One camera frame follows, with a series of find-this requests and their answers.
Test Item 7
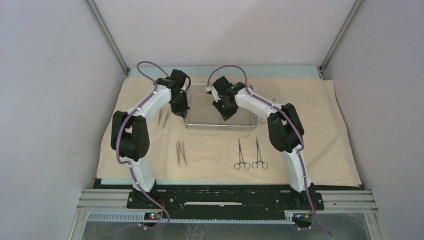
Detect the beige wrapping cloth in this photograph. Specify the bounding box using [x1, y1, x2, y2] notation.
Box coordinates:
[96, 76, 364, 187]

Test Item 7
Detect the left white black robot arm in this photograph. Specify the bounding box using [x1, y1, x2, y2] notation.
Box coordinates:
[110, 69, 191, 208]

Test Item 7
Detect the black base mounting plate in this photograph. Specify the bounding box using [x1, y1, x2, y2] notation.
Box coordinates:
[126, 184, 325, 221]

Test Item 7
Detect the aluminium frame rail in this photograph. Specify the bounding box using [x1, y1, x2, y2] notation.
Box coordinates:
[77, 189, 378, 224]

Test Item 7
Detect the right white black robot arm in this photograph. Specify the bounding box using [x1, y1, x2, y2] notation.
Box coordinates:
[205, 76, 312, 209]

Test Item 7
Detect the metal mesh instrument tray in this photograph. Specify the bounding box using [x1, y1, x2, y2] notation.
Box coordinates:
[183, 83, 259, 131]

